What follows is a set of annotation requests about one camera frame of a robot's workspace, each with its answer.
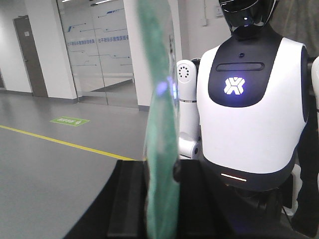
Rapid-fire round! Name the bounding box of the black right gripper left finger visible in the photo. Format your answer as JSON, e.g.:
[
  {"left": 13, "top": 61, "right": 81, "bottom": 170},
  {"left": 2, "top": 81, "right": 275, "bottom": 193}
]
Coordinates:
[{"left": 65, "top": 160, "right": 146, "bottom": 239}]

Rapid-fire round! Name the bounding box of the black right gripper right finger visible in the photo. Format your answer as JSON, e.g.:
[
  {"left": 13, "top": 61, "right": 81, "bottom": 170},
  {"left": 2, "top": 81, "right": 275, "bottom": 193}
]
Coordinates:
[{"left": 175, "top": 159, "right": 249, "bottom": 239}]

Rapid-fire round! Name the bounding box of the teal goji berry pouch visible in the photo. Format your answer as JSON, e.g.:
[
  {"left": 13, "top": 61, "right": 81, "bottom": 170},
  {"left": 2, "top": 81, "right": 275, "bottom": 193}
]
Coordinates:
[{"left": 137, "top": 0, "right": 180, "bottom": 239}]

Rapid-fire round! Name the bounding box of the white humanoid robot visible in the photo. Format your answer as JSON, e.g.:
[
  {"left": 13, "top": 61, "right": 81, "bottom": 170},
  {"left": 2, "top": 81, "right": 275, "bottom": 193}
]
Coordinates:
[{"left": 177, "top": 0, "right": 319, "bottom": 239}]

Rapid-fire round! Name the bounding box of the grey door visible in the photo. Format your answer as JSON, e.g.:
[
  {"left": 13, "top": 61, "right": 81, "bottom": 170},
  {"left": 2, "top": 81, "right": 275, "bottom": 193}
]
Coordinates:
[{"left": 13, "top": 15, "right": 48, "bottom": 98}]

